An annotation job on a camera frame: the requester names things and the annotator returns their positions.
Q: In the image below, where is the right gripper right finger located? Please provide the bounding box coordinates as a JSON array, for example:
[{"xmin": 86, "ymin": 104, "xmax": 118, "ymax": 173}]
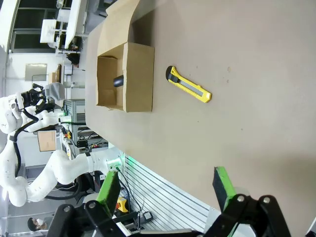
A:
[{"xmin": 204, "ymin": 166, "xmax": 292, "ymax": 237}]

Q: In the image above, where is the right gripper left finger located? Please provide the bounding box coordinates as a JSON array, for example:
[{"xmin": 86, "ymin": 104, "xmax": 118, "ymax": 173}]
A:
[{"xmin": 46, "ymin": 170, "xmax": 124, "ymax": 237}]

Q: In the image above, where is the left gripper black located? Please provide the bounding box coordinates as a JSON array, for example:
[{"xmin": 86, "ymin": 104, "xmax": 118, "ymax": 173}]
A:
[{"xmin": 21, "ymin": 83, "xmax": 55, "ymax": 115}]

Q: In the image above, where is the gray pouch with white print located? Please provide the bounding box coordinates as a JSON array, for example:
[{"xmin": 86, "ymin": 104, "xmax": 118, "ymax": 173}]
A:
[{"xmin": 45, "ymin": 82, "xmax": 66, "ymax": 102}]

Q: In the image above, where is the brown cardboard box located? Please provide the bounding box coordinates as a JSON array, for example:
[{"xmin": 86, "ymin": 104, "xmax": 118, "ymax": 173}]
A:
[{"xmin": 95, "ymin": 0, "xmax": 156, "ymax": 113}]

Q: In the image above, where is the yellow emergency stop button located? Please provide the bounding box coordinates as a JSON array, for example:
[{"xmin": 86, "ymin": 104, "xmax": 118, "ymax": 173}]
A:
[{"xmin": 116, "ymin": 197, "xmax": 128, "ymax": 213}]

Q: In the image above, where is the white board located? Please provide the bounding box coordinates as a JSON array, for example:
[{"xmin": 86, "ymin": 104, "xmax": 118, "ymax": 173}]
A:
[{"xmin": 25, "ymin": 63, "xmax": 48, "ymax": 81}]

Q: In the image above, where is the brown cardboard sheet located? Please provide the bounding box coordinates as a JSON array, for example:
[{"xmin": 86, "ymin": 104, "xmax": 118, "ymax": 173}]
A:
[{"xmin": 37, "ymin": 130, "xmax": 57, "ymax": 153}]

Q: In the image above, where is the person with black hair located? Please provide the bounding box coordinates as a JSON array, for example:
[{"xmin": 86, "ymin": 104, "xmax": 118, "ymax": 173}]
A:
[{"xmin": 67, "ymin": 52, "xmax": 81, "ymax": 68}]

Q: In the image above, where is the black cylindrical item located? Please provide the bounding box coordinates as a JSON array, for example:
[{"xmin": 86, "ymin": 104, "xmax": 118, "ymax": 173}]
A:
[{"xmin": 113, "ymin": 75, "xmax": 125, "ymax": 88}]

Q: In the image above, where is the person with face mask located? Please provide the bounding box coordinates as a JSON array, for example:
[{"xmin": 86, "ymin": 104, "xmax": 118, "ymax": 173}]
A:
[{"xmin": 27, "ymin": 217, "xmax": 48, "ymax": 233}]

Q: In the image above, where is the white desk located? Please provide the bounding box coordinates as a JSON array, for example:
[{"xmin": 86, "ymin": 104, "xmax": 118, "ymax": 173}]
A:
[{"xmin": 40, "ymin": 0, "xmax": 87, "ymax": 50}]

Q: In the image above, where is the yellow utility knife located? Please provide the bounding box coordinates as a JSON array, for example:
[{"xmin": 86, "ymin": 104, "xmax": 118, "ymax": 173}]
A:
[{"xmin": 165, "ymin": 65, "xmax": 213, "ymax": 104}]

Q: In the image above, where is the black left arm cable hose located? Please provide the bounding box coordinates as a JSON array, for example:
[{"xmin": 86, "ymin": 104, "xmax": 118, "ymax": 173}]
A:
[{"xmin": 9, "ymin": 108, "xmax": 40, "ymax": 179}]

